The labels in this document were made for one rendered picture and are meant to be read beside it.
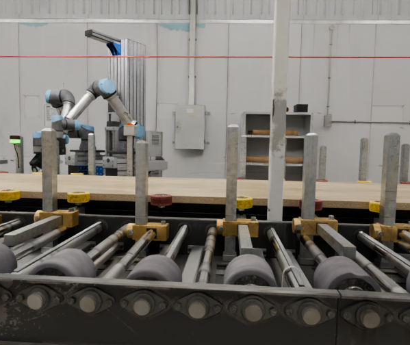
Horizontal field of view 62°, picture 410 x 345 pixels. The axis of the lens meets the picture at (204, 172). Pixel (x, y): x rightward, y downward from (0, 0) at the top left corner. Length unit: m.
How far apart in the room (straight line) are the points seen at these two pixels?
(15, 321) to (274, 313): 0.49
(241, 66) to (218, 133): 0.98
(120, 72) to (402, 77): 3.84
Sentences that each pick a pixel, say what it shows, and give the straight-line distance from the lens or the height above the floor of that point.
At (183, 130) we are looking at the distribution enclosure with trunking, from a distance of 4.69.
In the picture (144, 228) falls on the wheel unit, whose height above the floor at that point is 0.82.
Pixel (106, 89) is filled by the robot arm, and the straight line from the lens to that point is 2.70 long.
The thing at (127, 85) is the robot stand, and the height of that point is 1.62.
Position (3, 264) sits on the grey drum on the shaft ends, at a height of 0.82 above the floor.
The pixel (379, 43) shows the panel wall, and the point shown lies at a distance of 5.53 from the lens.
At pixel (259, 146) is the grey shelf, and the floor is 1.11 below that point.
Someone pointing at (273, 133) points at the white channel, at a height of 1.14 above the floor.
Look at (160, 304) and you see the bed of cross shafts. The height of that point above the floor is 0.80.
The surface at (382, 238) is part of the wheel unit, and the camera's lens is 1.23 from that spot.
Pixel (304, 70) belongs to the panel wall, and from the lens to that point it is 5.14.
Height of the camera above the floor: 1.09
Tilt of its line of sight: 4 degrees down
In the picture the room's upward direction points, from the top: 1 degrees clockwise
